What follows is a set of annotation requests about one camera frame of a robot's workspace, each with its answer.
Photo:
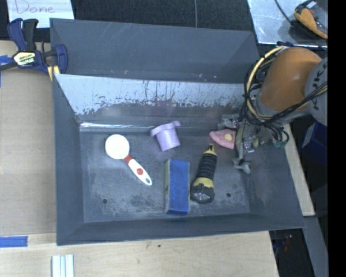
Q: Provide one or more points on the pink toy with yellow dot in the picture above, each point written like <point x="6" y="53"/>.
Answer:
<point x="222" y="138"/>

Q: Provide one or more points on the grey metal bin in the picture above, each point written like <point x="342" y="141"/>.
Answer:
<point x="118" y="183"/>

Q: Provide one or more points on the purple plastic cup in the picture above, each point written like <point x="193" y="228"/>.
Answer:
<point x="167" y="138"/>

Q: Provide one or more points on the white and red measuring spoon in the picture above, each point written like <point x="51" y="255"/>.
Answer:
<point x="117" y="146"/>

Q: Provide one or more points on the black and yellow flashlight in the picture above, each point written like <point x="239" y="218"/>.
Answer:
<point x="206" y="169"/>

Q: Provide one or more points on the blue sponge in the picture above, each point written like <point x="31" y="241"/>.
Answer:
<point x="178" y="183"/>

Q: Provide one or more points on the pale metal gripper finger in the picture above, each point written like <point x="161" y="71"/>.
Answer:
<point x="237" y="160"/>
<point x="246" y="166"/>

